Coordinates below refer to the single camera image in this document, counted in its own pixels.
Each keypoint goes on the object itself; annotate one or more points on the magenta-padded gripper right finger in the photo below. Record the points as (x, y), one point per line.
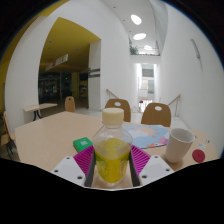
(155, 168)

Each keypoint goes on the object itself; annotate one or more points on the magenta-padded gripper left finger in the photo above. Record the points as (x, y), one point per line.
(68, 168)

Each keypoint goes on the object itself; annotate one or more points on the clear bottle with yellow label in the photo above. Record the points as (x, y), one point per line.
(112, 156)

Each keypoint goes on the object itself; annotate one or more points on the small green box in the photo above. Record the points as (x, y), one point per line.
(82, 144)

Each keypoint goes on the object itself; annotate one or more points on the white mug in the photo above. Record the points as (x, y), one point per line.
(178, 145)

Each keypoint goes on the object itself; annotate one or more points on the colourful printed paper mat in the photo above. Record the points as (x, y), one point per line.
(148, 135)

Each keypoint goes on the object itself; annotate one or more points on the flat round red coaster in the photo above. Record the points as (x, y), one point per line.
(198, 156)

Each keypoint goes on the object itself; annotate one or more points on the wooden chair with oval cutout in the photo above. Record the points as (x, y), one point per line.
(156, 116)
(70, 105)
(124, 108)

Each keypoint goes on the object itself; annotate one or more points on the small colourful sticker card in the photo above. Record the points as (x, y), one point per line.
(202, 146)

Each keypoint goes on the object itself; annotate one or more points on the small wooden side table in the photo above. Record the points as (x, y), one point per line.
(39, 107)

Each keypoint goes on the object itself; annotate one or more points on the wooden stair handrail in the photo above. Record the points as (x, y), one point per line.
(111, 93)
(175, 99)

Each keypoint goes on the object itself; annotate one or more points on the dark sign on pillar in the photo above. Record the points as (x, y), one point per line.
(94, 73)

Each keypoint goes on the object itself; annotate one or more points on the hanging white and red sign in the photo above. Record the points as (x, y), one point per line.
(57, 62)

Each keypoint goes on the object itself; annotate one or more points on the green potted plant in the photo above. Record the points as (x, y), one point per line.
(133, 50)

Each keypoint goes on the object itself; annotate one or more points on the oval ceiling lights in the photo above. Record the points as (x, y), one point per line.
(136, 19)

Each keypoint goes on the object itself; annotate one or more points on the grey wall-mounted fixture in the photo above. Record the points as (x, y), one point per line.
(196, 50)

